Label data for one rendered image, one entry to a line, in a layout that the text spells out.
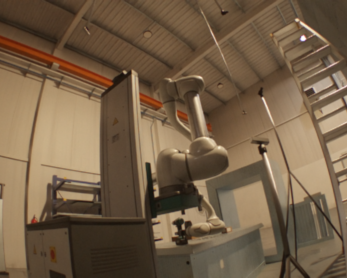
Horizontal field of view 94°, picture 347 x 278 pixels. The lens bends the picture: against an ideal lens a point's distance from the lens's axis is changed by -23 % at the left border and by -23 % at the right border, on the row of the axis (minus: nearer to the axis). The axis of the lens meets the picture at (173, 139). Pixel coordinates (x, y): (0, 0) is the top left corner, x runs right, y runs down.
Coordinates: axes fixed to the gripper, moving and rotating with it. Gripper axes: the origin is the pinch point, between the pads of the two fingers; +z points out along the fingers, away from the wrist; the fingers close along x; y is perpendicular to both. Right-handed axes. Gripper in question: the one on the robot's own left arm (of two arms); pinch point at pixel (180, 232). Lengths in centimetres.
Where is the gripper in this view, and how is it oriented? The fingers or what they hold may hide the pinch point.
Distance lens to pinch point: 187.4
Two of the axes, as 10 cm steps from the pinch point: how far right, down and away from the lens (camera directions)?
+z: -4.2, 4.4, 7.9
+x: 8.9, 0.6, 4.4
